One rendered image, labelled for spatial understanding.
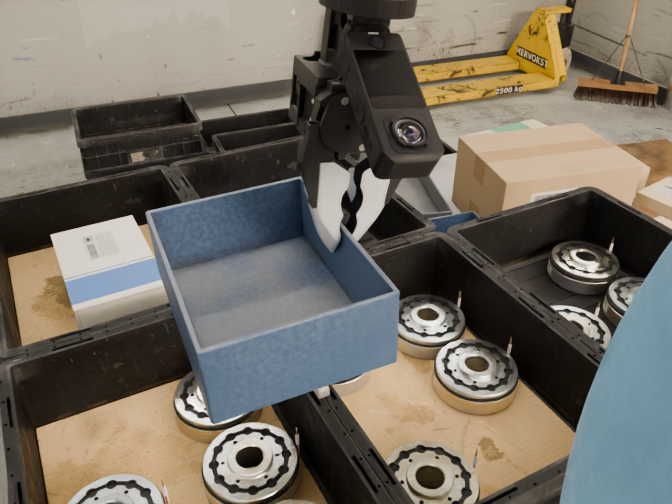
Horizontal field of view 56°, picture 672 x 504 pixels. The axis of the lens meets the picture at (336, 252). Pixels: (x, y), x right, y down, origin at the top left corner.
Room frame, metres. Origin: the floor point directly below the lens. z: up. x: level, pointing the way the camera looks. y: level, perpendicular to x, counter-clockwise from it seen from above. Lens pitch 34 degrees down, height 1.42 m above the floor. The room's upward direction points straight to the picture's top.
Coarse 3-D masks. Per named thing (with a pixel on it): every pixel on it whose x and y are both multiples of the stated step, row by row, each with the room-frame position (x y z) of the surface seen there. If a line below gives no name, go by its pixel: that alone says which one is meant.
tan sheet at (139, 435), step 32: (96, 416) 0.52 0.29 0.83; (128, 416) 0.52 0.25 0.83; (160, 416) 0.52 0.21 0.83; (64, 448) 0.48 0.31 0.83; (96, 448) 0.48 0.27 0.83; (128, 448) 0.48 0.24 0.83; (160, 448) 0.48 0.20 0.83; (192, 448) 0.48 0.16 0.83; (64, 480) 0.43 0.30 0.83; (96, 480) 0.43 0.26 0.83; (160, 480) 0.43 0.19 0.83; (192, 480) 0.43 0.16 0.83
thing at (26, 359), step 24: (168, 312) 0.60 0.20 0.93; (96, 336) 0.55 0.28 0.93; (120, 336) 0.56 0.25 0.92; (24, 360) 0.51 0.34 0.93; (0, 384) 0.48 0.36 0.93; (0, 408) 0.45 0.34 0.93; (336, 432) 0.41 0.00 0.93; (360, 456) 0.39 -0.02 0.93; (24, 480) 0.36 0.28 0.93; (360, 480) 0.36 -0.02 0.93
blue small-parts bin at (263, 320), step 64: (256, 192) 0.52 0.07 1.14; (192, 256) 0.50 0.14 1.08; (256, 256) 0.51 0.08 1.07; (320, 256) 0.50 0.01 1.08; (192, 320) 0.42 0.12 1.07; (256, 320) 0.41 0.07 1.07; (320, 320) 0.34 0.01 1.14; (384, 320) 0.36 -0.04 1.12; (256, 384) 0.32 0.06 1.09; (320, 384) 0.34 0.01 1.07
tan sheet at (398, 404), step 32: (384, 384) 0.58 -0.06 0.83; (416, 384) 0.58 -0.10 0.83; (384, 416) 0.52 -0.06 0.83; (416, 416) 0.52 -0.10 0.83; (448, 416) 0.52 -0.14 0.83; (480, 416) 0.52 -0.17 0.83; (512, 416) 0.52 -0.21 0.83; (544, 416) 0.52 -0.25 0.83; (384, 448) 0.48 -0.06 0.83; (480, 448) 0.48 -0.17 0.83; (512, 448) 0.48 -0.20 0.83; (544, 448) 0.48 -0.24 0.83; (480, 480) 0.43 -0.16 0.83; (512, 480) 0.43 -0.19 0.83
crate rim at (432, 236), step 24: (408, 240) 0.76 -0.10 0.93; (432, 240) 0.76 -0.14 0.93; (480, 264) 0.70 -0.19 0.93; (504, 288) 0.65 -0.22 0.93; (528, 312) 0.60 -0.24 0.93; (600, 360) 0.51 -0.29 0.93; (336, 408) 0.45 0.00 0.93; (360, 432) 0.41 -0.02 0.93; (384, 480) 0.36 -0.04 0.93; (528, 480) 0.36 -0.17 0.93; (552, 480) 0.36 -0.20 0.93
